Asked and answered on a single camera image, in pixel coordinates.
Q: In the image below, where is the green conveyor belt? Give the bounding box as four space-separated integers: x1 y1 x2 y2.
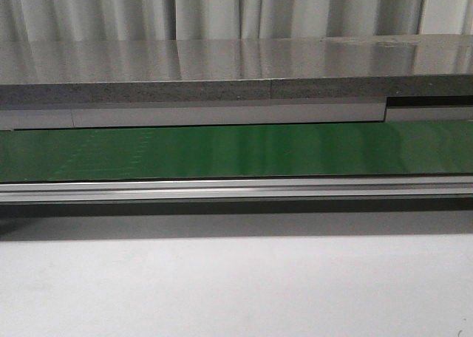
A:
1 120 472 183

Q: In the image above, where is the grey stone-edged back table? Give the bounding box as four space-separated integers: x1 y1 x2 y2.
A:
1 35 472 106

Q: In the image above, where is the rear grey conveyor guard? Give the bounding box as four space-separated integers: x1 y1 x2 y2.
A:
1 98 472 130

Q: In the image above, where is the white pleated curtain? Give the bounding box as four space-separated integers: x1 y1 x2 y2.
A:
1 0 472 41

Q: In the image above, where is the front aluminium conveyor rail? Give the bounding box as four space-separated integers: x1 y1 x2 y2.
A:
1 174 472 203

